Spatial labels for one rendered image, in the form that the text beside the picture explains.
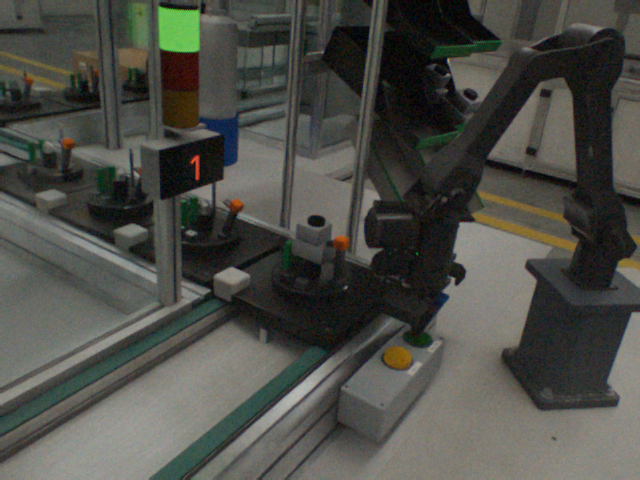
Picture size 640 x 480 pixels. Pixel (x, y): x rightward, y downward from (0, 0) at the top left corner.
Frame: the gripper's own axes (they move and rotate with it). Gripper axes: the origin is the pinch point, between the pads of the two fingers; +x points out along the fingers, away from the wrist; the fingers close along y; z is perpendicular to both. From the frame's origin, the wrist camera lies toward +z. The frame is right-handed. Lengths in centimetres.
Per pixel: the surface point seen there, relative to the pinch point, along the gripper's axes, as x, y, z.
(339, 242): -7.0, -0.6, 16.0
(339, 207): 14, -58, 49
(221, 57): -19, -59, 95
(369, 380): 4.2, 13.4, 0.7
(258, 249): 3.3, -5.4, 36.1
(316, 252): -4.3, 0.6, 19.4
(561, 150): 68, -410, 54
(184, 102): -29.0, 18.7, 31.2
